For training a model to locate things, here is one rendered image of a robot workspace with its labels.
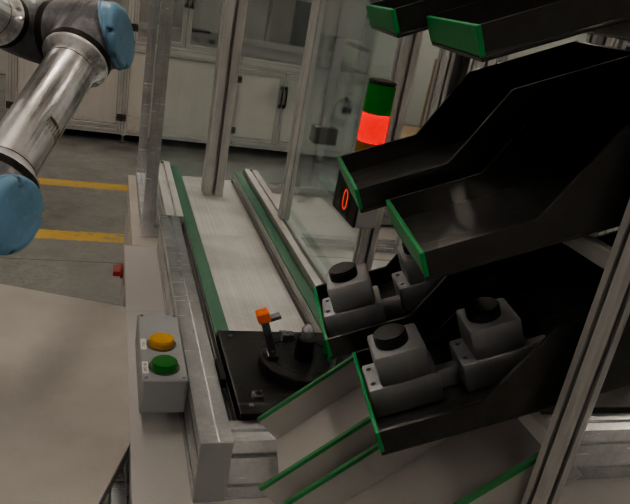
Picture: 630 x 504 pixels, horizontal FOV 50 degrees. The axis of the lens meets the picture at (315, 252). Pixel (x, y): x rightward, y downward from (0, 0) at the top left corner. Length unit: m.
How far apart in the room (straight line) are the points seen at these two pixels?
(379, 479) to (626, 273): 0.37
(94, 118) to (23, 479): 5.45
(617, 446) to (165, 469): 0.73
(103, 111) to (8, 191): 5.32
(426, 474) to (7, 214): 0.66
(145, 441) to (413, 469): 0.48
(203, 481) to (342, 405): 0.23
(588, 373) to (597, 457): 0.70
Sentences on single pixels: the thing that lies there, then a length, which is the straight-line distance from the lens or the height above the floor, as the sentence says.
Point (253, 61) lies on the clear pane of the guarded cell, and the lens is 2.27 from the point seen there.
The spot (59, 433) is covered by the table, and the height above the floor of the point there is 0.86.
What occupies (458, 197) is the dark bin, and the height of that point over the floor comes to 1.38.
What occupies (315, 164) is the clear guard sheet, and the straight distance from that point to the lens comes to 1.57.
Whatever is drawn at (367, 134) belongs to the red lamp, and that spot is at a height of 1.33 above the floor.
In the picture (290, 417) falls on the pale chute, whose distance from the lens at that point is 0.88.
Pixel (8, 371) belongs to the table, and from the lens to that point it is 1.25.
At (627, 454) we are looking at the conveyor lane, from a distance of 1.29.
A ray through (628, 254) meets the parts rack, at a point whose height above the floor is 1.40.
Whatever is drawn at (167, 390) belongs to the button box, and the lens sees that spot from 1.05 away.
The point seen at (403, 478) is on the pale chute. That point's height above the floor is 1.08.
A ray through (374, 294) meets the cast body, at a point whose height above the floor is 1.24.
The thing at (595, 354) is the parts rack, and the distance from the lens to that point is 0.54.
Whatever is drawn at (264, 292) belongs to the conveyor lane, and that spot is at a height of 0.92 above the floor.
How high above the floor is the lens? 1.53
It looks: 21 degrees down
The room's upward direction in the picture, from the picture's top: 11 degrees clockwise
